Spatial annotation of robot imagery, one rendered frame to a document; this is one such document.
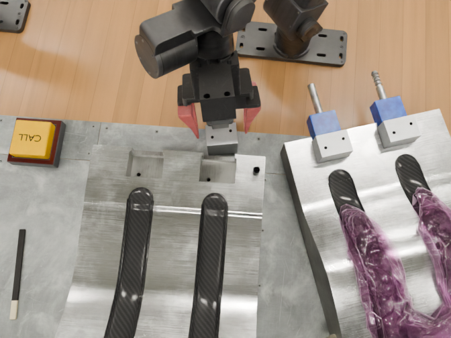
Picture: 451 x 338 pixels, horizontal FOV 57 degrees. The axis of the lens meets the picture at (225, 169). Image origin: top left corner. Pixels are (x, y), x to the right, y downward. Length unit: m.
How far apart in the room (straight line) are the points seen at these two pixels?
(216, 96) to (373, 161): 0.29
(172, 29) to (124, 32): 0.33
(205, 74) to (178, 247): 0.24
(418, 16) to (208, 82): 0.49
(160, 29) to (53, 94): 0.36
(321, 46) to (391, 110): 0.18
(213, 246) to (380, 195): 0.27
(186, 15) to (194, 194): 0.24
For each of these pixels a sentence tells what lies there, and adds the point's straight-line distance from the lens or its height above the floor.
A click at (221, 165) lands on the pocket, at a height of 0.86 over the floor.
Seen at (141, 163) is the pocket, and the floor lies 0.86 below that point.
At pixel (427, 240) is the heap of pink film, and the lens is 0.65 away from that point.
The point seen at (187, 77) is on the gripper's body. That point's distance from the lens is 0.65.
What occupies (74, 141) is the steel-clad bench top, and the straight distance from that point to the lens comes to 0.77.
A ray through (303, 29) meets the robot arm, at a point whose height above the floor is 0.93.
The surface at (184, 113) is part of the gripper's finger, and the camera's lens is 0.62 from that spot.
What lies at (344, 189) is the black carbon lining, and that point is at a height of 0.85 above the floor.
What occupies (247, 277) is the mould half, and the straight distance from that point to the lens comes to 0.60.
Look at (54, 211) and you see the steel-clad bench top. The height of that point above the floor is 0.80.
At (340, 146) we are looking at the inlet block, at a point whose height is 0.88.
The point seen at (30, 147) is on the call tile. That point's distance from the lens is 0.76.
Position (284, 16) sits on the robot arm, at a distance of 0.68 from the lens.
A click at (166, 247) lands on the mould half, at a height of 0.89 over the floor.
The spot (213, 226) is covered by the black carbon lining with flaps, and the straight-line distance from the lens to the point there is 0.61.
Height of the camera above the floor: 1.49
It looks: 75 degrees down
